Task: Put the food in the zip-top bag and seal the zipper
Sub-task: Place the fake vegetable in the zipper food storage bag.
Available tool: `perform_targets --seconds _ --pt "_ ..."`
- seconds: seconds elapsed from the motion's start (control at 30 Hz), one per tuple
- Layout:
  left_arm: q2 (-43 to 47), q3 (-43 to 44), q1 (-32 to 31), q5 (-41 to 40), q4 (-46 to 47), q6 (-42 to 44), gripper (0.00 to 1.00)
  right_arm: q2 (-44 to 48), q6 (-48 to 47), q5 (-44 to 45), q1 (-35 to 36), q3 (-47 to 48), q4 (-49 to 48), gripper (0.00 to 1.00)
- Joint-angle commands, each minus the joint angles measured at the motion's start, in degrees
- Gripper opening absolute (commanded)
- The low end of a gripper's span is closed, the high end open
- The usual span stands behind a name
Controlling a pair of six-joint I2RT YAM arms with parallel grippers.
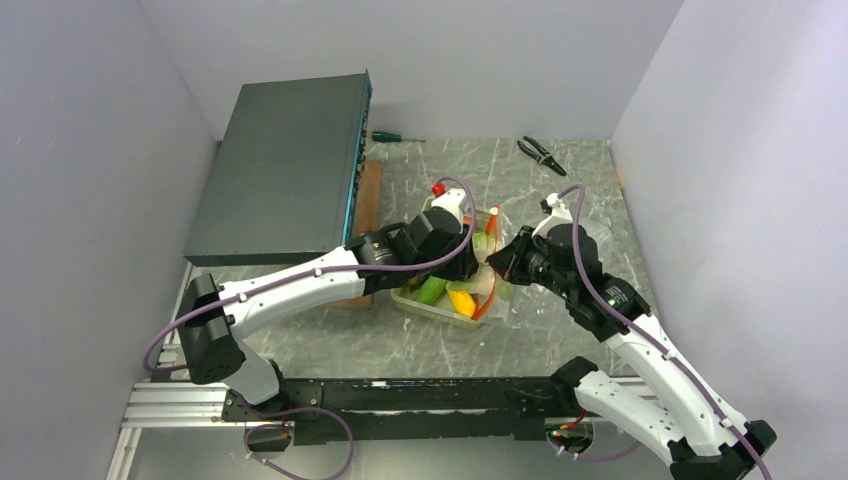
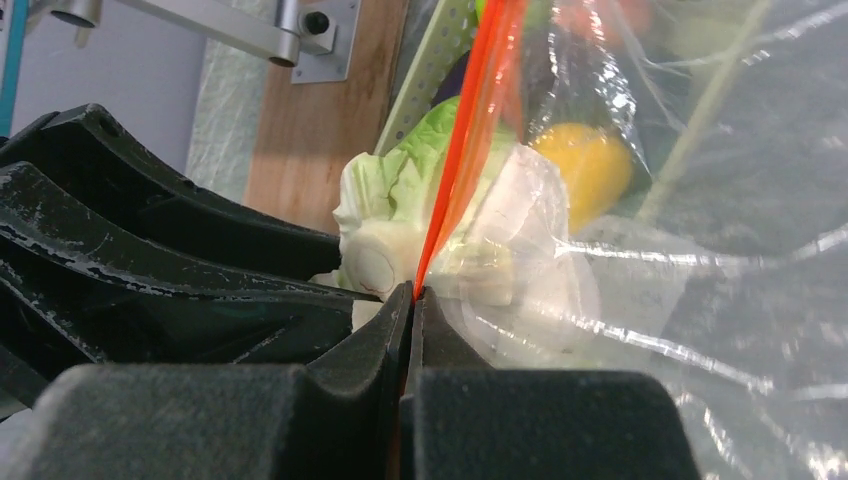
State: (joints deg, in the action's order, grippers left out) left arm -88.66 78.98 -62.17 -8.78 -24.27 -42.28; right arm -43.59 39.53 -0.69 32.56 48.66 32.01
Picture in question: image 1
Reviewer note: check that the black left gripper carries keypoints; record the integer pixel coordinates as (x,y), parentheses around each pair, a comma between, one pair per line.
(464,268)

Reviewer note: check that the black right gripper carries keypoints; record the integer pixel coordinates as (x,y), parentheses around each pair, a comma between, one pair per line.
(508,261)

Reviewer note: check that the white cauliflower with leaves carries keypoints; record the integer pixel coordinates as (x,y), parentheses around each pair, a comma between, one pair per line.
(485,281)

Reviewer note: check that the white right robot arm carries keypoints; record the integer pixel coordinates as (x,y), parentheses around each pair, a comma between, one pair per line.
(689,427)

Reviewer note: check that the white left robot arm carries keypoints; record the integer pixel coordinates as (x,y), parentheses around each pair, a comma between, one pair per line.
(217,319)

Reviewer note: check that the green cucumber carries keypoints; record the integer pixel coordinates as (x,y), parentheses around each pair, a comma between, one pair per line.
(431,290)

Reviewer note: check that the light green perforated basket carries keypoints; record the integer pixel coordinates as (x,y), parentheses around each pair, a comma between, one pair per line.
(430,311)

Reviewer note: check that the wooden board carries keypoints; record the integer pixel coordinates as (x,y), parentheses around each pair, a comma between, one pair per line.
(366,218)

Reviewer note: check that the dark grey metal box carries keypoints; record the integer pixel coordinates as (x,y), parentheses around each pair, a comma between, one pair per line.
(283,185)

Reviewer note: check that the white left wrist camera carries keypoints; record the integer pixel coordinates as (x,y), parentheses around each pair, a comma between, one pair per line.
(454,200)

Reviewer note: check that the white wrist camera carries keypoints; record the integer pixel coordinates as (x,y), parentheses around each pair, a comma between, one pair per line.
(556,212)
(454,200)

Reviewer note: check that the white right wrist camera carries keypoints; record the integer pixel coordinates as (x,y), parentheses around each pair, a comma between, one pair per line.
(556,212)

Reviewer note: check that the black handled pliers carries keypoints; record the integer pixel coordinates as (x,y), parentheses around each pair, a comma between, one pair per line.
(536,151)

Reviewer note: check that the green handled screwdriver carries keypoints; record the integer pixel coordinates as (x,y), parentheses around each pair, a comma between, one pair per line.
(390,137)

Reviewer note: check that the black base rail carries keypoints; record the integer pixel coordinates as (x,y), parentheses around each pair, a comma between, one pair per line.
(325,410)

